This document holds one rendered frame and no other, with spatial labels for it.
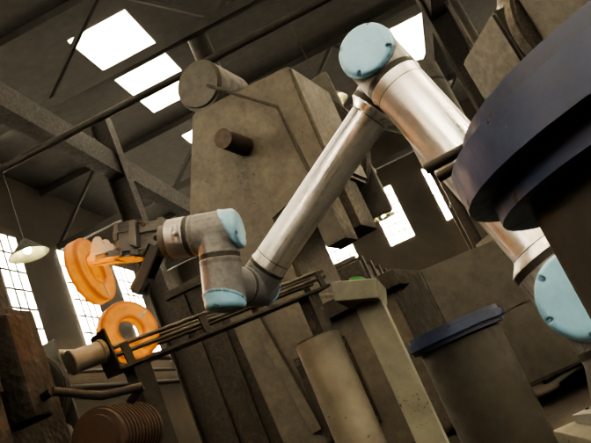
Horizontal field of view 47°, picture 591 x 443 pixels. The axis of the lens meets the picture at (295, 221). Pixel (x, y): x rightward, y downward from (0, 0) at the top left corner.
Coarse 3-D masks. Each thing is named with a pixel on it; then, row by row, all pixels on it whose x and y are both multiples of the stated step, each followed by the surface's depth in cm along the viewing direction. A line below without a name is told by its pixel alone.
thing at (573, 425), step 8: (568, 424) 139; (576, 424) 135; (584, 424) 131; (560, 432) 134; (568, 432) 129; (576, 432) 125; (584, 432) 122; (560, 440) 136; (568, 440) 129; (576, 440) 123; (584, 440) 118
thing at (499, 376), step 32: (480, 320) 193; (416, 352) 203; (448, 352) 195; (480, 352) 193; (512, 352) 198; (448, 384) 196; (480, 384) 191; (512, 384) 191; (480, 416) 190; (512, 416) 188; (544, 416) 193
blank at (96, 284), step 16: (80, 240) 153; (64, 256) 148; (80, 256) 149; (80, 272) 146; (96, 272) 157; (112, 272) 161; (80, 288) 147; (96, 288) 149; (112, 288) 157; (96, 304) 152
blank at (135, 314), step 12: (108, 312) 168; (120, 312) 170; (132, 312) 172; (144, 312) 174; (108, 324) 166; (144, 324) 172; (156, 324) 174; (108, 336) 165; (120, 336) 167; (156, 336) 173; (144, 348) 169; (120, 360) 166
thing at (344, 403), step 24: (312, 336) 172; (336, 336) 173; (312, 360) 170; (336, 360) 169; (312, 384) 171; (336, 384) 167; (360, 384) 170; (336, 408) 166; (360, 408) 166; (336, 432) 167; (360, 432) 164
